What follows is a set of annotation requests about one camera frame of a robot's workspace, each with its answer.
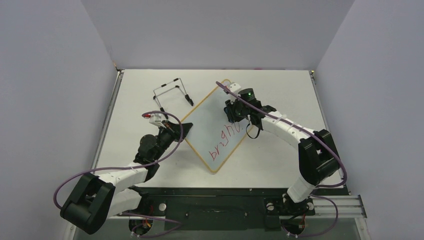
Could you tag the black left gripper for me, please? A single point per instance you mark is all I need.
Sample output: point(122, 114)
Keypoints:
point(173, 130)

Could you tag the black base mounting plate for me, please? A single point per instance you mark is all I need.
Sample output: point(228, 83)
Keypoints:
point(222, 224)

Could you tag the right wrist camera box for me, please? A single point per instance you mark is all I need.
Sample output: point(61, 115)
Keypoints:
point(232, 88)

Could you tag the aluminium frame rail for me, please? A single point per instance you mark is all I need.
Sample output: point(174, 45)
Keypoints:
point(331, 207)

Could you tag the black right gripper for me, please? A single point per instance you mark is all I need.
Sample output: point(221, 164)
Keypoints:
point(232, 110)

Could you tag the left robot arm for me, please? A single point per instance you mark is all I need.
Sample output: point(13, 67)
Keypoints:
point(95, 198)

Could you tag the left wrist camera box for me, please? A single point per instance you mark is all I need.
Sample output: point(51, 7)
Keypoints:
point(155, 119)

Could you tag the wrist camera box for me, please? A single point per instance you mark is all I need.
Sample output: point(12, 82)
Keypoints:
point(232, 88)
point(155, 119)

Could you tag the blue black whiteboard eraser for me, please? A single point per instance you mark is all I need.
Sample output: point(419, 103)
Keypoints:
point(228, 113)

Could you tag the yellow framed whiteboard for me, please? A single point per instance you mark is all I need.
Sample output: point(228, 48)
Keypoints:
point(212, 137)

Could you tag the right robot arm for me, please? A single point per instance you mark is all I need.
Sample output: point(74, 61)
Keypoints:
point(317, 154)

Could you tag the black wire easel stand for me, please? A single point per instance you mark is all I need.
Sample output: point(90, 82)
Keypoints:
point(174, 89)

